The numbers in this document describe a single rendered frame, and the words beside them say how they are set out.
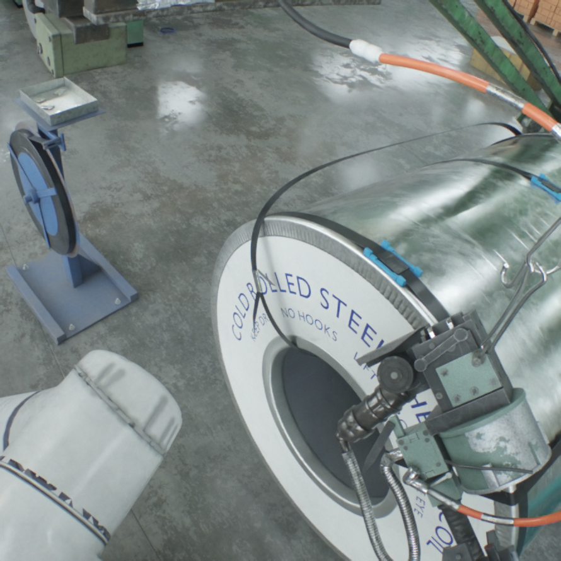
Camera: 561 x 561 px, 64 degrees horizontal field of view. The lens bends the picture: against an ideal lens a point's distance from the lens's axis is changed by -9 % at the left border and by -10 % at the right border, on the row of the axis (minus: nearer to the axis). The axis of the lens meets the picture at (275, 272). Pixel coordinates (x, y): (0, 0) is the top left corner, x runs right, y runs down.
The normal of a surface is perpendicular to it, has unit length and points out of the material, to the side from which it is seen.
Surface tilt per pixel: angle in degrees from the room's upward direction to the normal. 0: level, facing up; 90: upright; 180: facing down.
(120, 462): 49
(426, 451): 58
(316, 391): 44
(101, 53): 92
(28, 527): 19
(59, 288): 0
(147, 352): 0
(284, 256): 90
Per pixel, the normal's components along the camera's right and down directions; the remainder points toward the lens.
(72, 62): 0.57, 0.65
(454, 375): -0.49, 0.02
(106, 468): 0.67, -0.32
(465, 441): -0.71, 0.17
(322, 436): 0.25, -0.56
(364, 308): -0.80, 0.33
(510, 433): 0.02, -0.24
